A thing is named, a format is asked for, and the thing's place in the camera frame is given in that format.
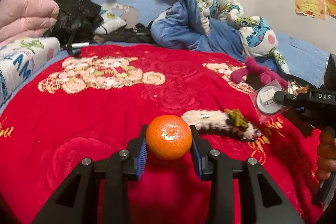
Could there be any blue monster print duvet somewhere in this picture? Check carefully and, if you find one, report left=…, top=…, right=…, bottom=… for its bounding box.
left=151, top=0, right=290, bottom=75

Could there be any black plastic bag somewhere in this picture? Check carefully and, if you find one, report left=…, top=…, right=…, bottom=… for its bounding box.
left=43, top=0, right=104, bottom=47

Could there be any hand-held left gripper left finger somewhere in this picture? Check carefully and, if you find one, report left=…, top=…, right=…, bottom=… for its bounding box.
left=33, top=124, right=149, bottom=224

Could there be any blue bed sheet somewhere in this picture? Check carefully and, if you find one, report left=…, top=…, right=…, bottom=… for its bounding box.
left=0, top=0, right=328, bottom=88

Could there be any brown white fluffy hair band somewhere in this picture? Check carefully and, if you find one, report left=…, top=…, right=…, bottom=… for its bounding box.
left=181, top=109, right=256, bottom=142

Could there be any grey round device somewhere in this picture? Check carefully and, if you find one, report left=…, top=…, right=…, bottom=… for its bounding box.
left=255, top=80, right=289, bottom=124

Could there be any dark wooden box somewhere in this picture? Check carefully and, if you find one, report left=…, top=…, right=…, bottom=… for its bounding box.
left=247, top=74, right=313, bottom=94

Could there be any long white monster print pillow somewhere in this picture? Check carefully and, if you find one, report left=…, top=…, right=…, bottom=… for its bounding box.
left=0, top=36, right=61, bottom=106

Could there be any person's right hand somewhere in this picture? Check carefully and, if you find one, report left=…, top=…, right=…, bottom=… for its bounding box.
left=316, top=127, right=336, bottom=180

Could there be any tangerine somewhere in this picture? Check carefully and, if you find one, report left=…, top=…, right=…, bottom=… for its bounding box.
left=146, top=115, right=193, bottom=161

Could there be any small monster print pillow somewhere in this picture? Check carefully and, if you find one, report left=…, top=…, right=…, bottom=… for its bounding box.
left=94, top=2, right=126, bottom=34

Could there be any yellow wall certificate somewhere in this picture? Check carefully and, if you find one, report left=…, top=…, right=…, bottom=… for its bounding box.
left=294, top=0, right=326, bottom=20

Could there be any red bear print blanket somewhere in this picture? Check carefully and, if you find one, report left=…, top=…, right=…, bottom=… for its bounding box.
left=0, top=44, right=326, bottom=224

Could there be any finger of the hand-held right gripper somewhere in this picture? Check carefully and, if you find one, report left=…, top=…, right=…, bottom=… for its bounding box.
left=274, top=91, right=312, bottom=109

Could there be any magenta plush toy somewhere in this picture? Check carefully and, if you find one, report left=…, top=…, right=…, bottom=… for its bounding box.
left=230, top=56, right=289, bottom=89

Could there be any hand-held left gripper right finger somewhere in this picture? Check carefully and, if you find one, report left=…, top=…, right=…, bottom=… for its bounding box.
left=189, top=125, right=304, bottom=224

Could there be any orange wall certificate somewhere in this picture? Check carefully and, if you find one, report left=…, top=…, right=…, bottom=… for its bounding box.
left=325, top=0, right=336, bottom=16

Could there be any pink quilt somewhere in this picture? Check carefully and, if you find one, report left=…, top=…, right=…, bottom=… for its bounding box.
left=0, top=0, right=60, bottom=43

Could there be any dark patterned garment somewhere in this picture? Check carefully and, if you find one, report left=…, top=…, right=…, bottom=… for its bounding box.
left=93, top=21, right=158, bottom=45

